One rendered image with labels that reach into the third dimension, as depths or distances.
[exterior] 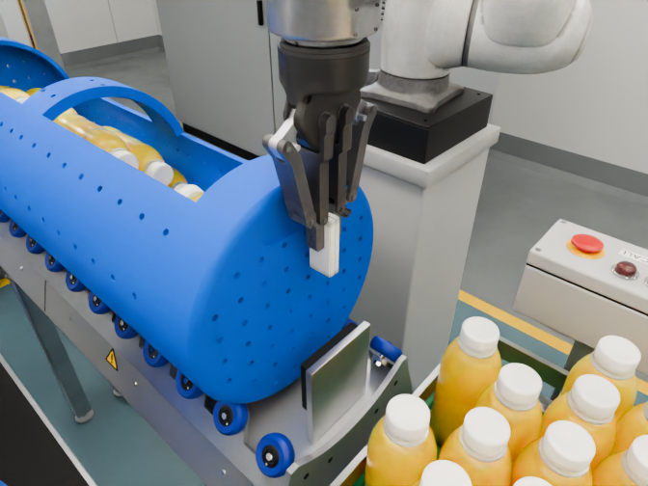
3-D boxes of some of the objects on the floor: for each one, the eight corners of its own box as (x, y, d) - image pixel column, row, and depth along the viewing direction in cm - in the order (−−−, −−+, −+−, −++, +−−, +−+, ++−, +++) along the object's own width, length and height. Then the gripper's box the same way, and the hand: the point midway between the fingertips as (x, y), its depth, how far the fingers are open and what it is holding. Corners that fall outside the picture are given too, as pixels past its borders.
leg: (89, 406, 171) (25, 263, 135) (96, 416, 168) (35, 273, 132) (72, 417, 168) (3, 274, 132) (80, 427, 165) (12, 283, 128)
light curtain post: (126, 293, 220) (-34, -229, 121) (134, 299, 217) (-25, -231, 118) (114, 300, 216) (-62, -231, 118) (121, 306, 213) (-53, -235, 114)
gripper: (300, 60, 33) (308, 317, 47) (409, 28, 41) (388, 256, 55) (229, 41, 37) (255, 283, 51) (340, 16, 45) (337, 231, 59)
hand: (323, 243), depth 51 cm, fingers closed, pressing on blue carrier
